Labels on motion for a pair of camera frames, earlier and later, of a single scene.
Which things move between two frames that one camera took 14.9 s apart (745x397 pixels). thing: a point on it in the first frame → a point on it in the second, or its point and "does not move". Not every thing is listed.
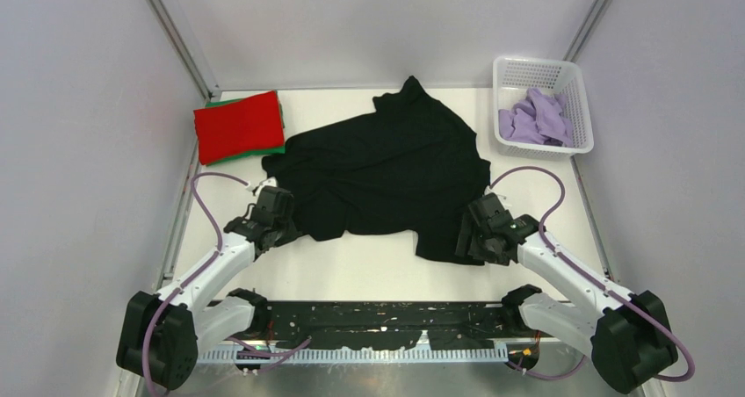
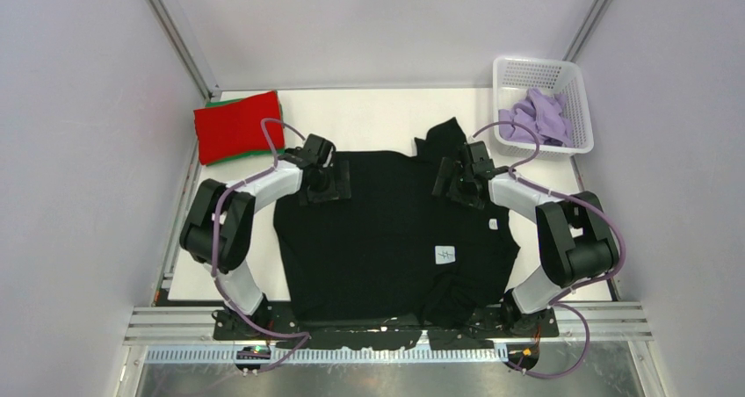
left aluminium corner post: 181,39 does not move
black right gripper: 470,227 → 469,200
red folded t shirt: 248,125 does not move
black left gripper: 292,231 → 342,185
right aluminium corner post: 594,18 does not move
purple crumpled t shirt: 540,119 does not move
